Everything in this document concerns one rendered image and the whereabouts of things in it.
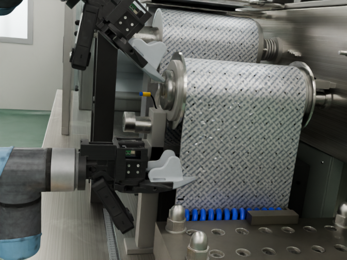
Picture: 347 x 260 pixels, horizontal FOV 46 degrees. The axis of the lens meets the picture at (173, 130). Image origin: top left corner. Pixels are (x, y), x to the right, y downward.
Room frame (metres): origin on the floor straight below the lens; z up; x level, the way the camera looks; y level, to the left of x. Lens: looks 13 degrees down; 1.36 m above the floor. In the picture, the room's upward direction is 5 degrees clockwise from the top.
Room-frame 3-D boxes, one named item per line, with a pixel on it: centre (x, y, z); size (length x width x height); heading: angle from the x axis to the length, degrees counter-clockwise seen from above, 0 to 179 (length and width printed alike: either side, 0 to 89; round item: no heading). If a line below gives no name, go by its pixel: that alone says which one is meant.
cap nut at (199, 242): (0.55, -0.05, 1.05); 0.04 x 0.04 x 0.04
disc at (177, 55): (0.77, 0.00, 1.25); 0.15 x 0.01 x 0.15; 15
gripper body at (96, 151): (0.68, 0.10, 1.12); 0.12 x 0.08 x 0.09; 104
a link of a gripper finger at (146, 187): (0.67, 0.04, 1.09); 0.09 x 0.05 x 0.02; 103
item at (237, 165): (0.74, -0.13, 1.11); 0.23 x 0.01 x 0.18; 105
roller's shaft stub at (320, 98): (0.84, -0.28, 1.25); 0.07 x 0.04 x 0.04; 105
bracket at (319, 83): (0.84, -0.28, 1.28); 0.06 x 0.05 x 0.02; 105
